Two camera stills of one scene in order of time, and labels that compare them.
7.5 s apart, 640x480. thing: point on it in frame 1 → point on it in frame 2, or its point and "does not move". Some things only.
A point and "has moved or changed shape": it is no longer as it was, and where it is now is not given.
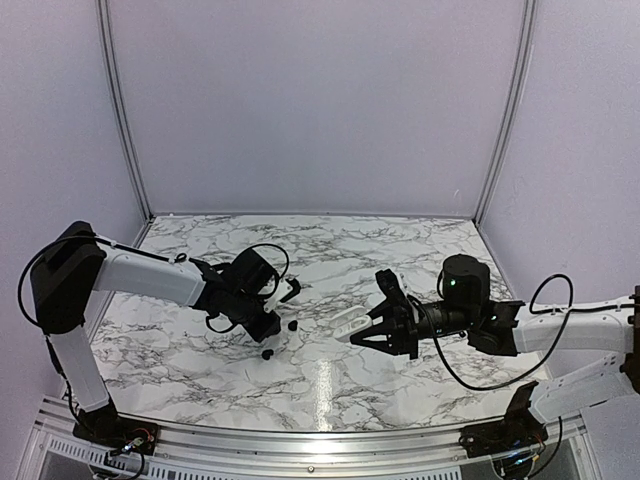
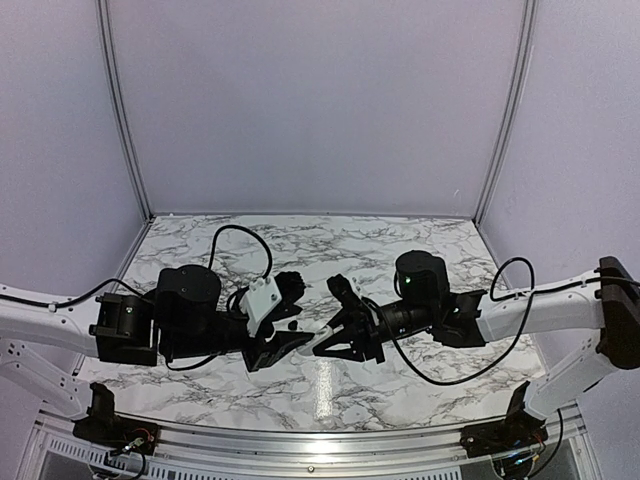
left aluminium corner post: x=105 y=22 does not move
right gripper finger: x=379 y=338 → x=343 y=344
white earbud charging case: x=349 y=322 has moved or changed shape
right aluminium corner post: x=513 y=113 does not move
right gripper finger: x=384 y=312 → x=345 y=318
